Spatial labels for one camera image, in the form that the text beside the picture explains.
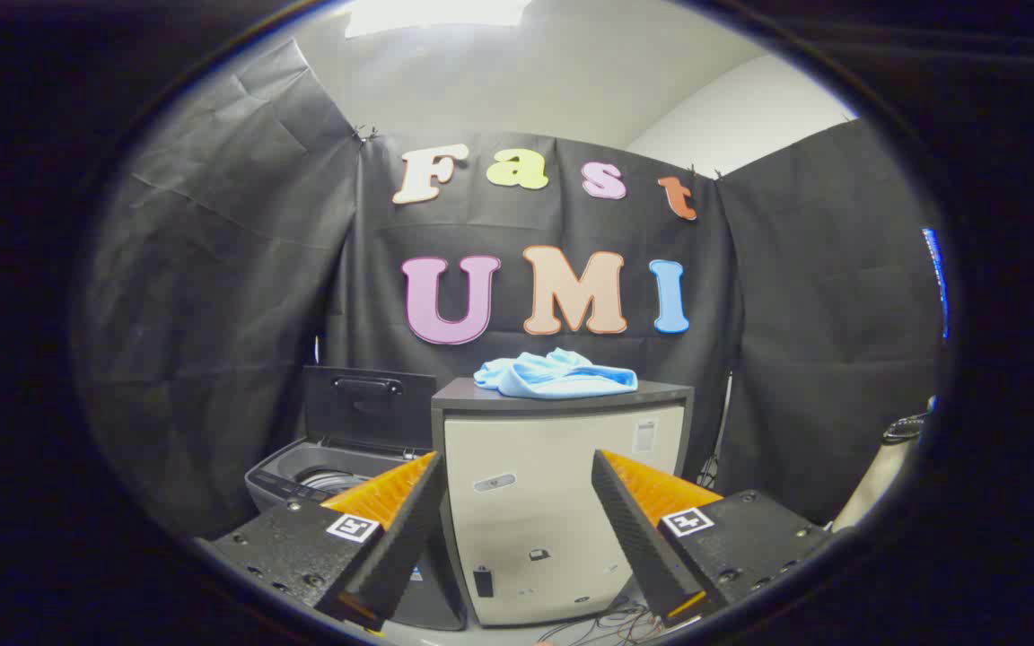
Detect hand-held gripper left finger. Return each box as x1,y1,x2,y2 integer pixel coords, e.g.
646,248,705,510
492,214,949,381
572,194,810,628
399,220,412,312
197,451,448,633

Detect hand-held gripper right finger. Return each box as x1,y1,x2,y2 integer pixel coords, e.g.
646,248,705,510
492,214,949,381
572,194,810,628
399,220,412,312
591,449,832,629

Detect dark washing machine lid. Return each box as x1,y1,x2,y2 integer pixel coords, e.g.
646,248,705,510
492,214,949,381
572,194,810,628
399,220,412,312
302,365,439,451

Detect grey washing machine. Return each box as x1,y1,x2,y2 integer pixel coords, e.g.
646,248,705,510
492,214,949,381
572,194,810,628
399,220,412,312
245,437,467,631

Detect light blue garment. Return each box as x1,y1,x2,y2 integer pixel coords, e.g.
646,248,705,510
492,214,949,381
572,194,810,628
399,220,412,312
473,348,639,400

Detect white cabinet with grey top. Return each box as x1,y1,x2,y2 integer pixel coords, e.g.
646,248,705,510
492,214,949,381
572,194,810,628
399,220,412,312
431,378,696,627

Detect black backdrop cloth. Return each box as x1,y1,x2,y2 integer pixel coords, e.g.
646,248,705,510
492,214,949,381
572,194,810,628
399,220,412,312
73,36,949,539

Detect tangled floor cables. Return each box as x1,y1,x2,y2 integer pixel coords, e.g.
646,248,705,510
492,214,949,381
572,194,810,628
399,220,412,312
535,599,663,646

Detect black hanging cable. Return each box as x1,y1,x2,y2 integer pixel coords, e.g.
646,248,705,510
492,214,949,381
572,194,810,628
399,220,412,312
699,372,733,490

